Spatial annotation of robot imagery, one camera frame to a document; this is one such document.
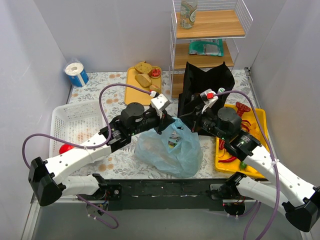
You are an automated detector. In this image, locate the red toy lobster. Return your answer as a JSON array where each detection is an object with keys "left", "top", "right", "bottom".
[{"left": 217, "top": 101, "right": 252, "bottom": 151}]

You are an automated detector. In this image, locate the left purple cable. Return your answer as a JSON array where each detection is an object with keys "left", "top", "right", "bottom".
[{"left": 21, "top": 83, "right": 158, "bottom": 230}]

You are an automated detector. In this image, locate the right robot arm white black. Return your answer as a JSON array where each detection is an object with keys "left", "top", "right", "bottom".
[{"left": 179, "top": 107, "right": 320, "bottom": 232}]

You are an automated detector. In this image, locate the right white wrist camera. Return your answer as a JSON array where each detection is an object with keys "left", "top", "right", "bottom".
[{"left": 200, "top": 88, "right": 219, "bottom": 114}]

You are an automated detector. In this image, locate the yellow tray with vegetables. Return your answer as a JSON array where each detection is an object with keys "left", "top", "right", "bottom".
[{"left": 214, "top": 104, "right": 268, "bottom": 179}]

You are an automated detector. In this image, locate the green snack packet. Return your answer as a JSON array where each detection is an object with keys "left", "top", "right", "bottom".
[{"left": 188, "top": 38, "right": 224, "bottom": 57}]

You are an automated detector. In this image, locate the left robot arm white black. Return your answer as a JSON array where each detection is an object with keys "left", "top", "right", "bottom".
[{"left": 28, "top": 98, "right": 175, "bottom": 207}]

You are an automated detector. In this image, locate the clear glass bottle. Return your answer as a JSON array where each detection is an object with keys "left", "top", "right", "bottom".
[{"left": 179, "top": 0, "right": 198, "bottom": 29}]

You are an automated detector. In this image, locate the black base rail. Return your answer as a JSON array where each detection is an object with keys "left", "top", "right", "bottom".
[{"left": 77, "top": 178, "right": 247, "bottom": 212}]

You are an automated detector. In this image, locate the green cucumber toy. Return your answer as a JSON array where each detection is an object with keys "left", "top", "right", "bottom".
[{"left": 239, "top": 162, "right": 247, "bottom": 170}]

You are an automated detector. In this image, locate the small bread bun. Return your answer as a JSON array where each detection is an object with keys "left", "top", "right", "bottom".
[{"left": 149, "top": 84, "right": 161, "bottom": 94}]

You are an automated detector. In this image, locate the wire and wood shelf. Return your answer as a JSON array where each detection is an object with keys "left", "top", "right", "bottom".
[{"left": 169, "top": 0, "right": 253, "bottom": 100}]

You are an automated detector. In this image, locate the light blue plastic bag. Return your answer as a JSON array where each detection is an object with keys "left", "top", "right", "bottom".
[{"left": 134, "top": 117, "right": 203, "bottom": 178}]

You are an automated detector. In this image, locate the red chili pepper toy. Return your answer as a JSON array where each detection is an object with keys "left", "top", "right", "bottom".
[{"left": 218, "top": 156, "right": 237, "bottom": 163}]

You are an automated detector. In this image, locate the orange bread tray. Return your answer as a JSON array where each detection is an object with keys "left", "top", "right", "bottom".
[{"left": 124, "top": 67, "right": 162, "bottom": 106}]

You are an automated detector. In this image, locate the green label water bottle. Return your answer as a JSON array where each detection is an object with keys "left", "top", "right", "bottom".
[{"left": 218, "top": 87, "right": 225, "bottom": 93}]

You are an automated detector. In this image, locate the red apple toy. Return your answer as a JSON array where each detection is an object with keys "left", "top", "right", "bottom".
[{"left": 59, "top": 144, "right": 74, "bottom": 155}]

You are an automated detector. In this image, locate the toilet paper roll blue pack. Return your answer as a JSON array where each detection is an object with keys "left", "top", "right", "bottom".
[{"left": 63, "top": 57, "right": 89, "bottom": 88}]

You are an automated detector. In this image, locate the white plastic basket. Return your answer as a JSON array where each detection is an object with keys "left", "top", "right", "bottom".
[{"left": 50, "top": 100, "right": 106, "bottom": 145}]

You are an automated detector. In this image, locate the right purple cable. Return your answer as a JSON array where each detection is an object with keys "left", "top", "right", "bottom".
[{"left": 207, "top": 90, "right": 281, "bottom": 240}]

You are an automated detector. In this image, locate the black fabric grocery bag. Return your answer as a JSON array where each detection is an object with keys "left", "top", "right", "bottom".
[{"left": 177, "top": 61, "right": 235, "bottom": 137}]

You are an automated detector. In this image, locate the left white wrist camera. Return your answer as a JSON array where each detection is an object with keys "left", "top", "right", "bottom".
[{"left": 150, "top": 90, "right": 170, "bottom": 118}]

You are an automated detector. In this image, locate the oval bread loaf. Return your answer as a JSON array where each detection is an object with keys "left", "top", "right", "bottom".
[{"left": 134, "top": 73, "right": 153, "bottom": 88}]

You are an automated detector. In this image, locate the round brown bread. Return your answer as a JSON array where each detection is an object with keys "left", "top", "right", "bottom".
[{"left": 134, "top": 61, "right": 153, "bottom": 75}]

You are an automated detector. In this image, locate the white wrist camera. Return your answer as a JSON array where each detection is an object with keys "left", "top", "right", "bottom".
[
  {"left": 150, "top": 90, "right": 170, "bottom": 118},
  {"left": 200, "top": 88, "right": 219, "bottom": 114}
]

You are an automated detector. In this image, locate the purple cable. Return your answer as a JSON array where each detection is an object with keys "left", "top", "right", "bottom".
[
  {"left": 207, "top": 90, "right": 281, "bottom": 240},
  {"left": 21, "top": 83, "right": 158, "bottom": 230}
]

